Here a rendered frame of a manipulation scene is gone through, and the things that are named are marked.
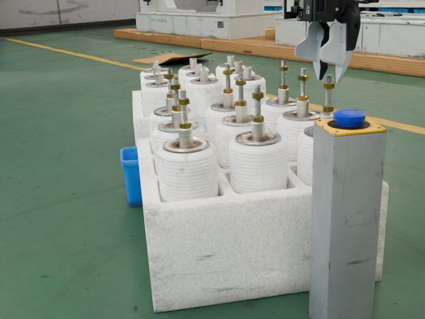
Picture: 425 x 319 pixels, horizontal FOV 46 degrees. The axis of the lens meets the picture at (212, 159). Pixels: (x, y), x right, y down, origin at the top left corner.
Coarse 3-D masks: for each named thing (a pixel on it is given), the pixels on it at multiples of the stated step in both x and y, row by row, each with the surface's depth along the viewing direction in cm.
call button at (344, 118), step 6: (336, 114) 63; (342, 114) 63; (348, 114) 62; (354, 114) 62; (360, 114) 62; (336, 120) 63; (342, 120) 62; (348, 120) 62; (354, 120) 62; (360, 120) 62; (342, 126) 63; (348, 126) 62; (354, 126) 62
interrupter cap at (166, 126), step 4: (188, 120) 93; (192, 120) 92; (160, 124) 91; (164, 124) 91; (168, 124) 91; (192, 124) 90; (196, 124) 90; (160, 128) 88; (164, 128) 88; (168, 128) 88; (172, 128) 88; (176, 128) 88; (192, 128) 87; (196, 128) 88; (172, 132) 87; (176, 132) 86
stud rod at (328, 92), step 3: (327, 75) 79; (330, 75) 79; (327, 78) 79; (330, 78) 79; (327, 81) 79; (330, 81) 79; (327, 90) 80; (330, 90) 80; (327, 93) 80; (330, 93) 80; (327, 96) 80; (330, 96) 80; (327, 99) 80; (330, 99) 80; (327, 102) 80; (330, 102) 81; (324, 105) 81; (327, 105) 81; (330, 105) 81; (324, 114) 82; (327, 114) 81; (330, 114) 81
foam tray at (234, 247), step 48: (144, 144) 105; (144, 192) 80; (288, 192) 77; (384, 192) 79; (192, 240) 76; (240, 240) 77; (288, 240) 79; (384, 240) 82; (192, 288) 79; (240, 288) 80; (288, 288) 82
